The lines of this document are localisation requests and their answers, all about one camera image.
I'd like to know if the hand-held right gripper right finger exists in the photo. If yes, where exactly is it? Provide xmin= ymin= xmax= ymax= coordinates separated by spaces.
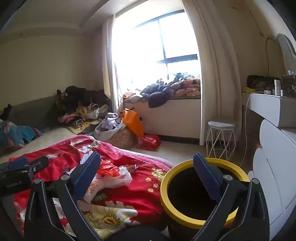
xmin=191 ymin=152 xmax=270 ymax=241

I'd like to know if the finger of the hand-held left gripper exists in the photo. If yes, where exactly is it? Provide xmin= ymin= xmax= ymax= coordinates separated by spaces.
xmin=23 ymin=155 xmax=49 ymax=174
xmin=0 ymin=157 xmax=29 ymax=171

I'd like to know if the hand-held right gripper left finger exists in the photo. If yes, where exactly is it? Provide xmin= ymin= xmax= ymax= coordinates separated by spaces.
xmin=24 ymin=151 xmax=103 ymax=241

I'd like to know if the red shiny wrapper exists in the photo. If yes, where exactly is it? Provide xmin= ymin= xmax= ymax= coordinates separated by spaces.
xmin=97 ymin=159 xmax=121 ymax=177

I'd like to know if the black yellow-rimmed trash bin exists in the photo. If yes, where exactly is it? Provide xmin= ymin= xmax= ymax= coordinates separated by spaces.
xmin=160 ymin=158 xmax=251 ymax=241

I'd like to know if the white plastic bag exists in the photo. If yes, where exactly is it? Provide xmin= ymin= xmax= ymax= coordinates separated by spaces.
xmin=84 ymin=166 xmax=133 ymax=204

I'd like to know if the beige mattress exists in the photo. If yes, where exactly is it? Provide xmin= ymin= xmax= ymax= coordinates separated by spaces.
xmin=0 ymin=127 xmax=77 ymax=164

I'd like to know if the teal floral garment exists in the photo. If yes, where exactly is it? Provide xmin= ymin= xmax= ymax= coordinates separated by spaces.
xmin=0 ymin=120 xmax=43 ymax=149

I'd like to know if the black cloth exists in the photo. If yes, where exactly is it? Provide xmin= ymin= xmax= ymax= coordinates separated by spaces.
xmin=0 ymin=103 xmax=13 ymax=121

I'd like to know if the grey bed headboard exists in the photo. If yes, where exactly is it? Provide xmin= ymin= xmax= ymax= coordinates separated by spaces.
xmin=0 ymin=96 xmax=70 ymax=130

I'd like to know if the red floral blanket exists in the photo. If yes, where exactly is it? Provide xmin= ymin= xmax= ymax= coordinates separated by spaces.
xmin=9 ymin=135 xmax=175 ymax=239

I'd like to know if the red plastic bag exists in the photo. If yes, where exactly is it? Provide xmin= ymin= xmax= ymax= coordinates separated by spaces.
xmin=136 ymin=134 xmax=162 ymax=151

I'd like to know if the orange bag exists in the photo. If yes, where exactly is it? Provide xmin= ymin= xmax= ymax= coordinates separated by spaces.
xmin=122 ymin=108 xmax=145 ymax=137

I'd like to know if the white window seat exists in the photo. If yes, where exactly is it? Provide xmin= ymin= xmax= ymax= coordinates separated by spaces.
xmin=123 ymin=96 xmax=201 ymax=145

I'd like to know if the white drawer cabinet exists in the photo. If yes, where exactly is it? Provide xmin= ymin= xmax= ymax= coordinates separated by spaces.
xmin=247 ymin=119 xmax=296 ymax=241

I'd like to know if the pile of dark clothes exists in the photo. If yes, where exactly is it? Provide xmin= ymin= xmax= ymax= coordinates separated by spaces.
xmin=57 ymin=86 xmax=111 ymax=116

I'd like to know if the orange patterned quilt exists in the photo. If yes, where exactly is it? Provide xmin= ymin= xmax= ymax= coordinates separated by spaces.
xmin=170 ymin=75 xmax=201 ymax=98

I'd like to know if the small pile of light clothes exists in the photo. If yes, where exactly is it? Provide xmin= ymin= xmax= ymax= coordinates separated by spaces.
xmin=122 ymin=88 xmax=142 ymax=103

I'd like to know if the wide cream curtain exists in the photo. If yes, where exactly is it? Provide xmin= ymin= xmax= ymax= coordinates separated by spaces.
xmin=180 ymin=0 xmax=243 ymax=146

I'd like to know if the white vanity desk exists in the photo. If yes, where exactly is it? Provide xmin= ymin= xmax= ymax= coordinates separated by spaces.
xmin=242 ymin=91 xmax=296 ymax=128

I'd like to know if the narrow cream curtain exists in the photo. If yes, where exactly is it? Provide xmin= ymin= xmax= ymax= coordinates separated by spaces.
xmin=102 ymin=15 xmax=124 ymax=114

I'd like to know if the black bag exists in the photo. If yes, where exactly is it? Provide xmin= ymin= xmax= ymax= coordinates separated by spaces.
xmin=247 ymin=75 xmax=281 ymax=92

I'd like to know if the dark organizer box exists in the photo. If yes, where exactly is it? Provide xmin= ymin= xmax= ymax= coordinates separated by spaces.
xmin=281 ymin=75 xmax=296 ymax=98

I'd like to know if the window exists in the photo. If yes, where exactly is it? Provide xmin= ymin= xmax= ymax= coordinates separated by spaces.
xmin=112 ymin=10 xmax=201 ymax=98

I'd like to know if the arched mirror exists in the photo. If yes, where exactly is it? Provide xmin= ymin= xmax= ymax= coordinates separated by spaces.
xmin=275 ymin=33 xmax=296 ymax=77

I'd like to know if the white wire stool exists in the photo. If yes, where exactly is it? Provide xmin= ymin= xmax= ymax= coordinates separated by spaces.
xmin=206 ymin=120 xmax=236 ymax=161

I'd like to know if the white cable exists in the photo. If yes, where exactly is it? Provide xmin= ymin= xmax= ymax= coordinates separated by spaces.
xmin=239 ymin=91 xmax=265 ymax=168

